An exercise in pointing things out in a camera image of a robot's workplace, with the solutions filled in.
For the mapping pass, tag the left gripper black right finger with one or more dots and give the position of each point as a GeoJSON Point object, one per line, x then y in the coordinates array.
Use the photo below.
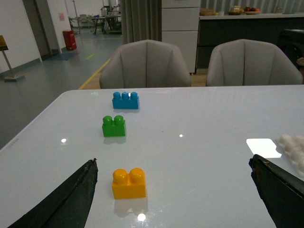
{"type": "Point", "coordinates": [281, 192]}

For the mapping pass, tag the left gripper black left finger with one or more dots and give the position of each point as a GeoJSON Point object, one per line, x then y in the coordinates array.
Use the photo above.
{"type": "Point", "coordinates": [68, 205]}

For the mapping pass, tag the yellow toy block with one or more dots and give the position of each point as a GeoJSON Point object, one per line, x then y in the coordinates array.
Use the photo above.
{"type": "Point", "coordinates": [129, 185]}

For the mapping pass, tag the green toy block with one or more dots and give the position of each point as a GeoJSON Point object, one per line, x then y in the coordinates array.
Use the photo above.
{"type": "Point", "coordinates": [114, 127]}

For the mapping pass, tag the blue toy block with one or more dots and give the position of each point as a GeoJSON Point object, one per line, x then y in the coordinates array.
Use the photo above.
{"type": "Point", "coordinates": [125, 100]}

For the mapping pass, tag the right grey armchair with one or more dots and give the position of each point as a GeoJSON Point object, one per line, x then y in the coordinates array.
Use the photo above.
{"type": "Point", "coordinates": [245, 62]}

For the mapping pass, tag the grey armchair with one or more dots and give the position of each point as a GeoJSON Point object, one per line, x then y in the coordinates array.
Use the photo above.
{"type": "Point", "coordinates": [245, 62]}
{"type": "Point", "coordinates": [145, 64]}

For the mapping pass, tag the dark kitchen counter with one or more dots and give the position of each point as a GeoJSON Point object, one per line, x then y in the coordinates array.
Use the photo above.
{"type": "Point", "coordinates": [284, 30]}

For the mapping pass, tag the left grey armchair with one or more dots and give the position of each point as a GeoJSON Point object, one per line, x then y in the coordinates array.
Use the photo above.
{"type": "Point", "coordinates": [145, 64]}

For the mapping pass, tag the red fire extinguisher box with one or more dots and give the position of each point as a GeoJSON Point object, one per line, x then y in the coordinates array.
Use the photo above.
{"type": "Point", "coordinates": [69, 39]}

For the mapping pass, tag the sign stand on floor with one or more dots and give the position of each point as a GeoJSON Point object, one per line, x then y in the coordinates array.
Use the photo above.
{"type": "Point", "coordinates": [12, 77]}

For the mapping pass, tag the fruit plate on counter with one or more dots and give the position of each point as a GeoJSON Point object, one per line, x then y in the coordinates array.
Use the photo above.
{"type": "Point", "coordinates": [251, 10]}

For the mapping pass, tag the bread bowl on counter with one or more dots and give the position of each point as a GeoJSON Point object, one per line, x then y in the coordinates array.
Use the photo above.
{"type": "Point", "coordinates": [235, 10]}

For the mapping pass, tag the wicker basket on counter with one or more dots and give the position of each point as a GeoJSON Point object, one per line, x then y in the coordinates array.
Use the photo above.
{"type": "Point", "coordinates": [206, 12]}

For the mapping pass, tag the grey curtain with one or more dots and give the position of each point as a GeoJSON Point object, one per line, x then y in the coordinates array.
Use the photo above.
{"type": "Point", "coordinates": [141, 20]}

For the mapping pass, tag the white drawer cabinet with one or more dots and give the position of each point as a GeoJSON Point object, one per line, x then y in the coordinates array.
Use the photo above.
{"type": "Point", "coordinates": [180, 26]}

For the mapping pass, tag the white studded base plate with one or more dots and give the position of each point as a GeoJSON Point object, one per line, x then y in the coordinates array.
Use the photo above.
{"type": "Point", "coordinates": [293, 149]}

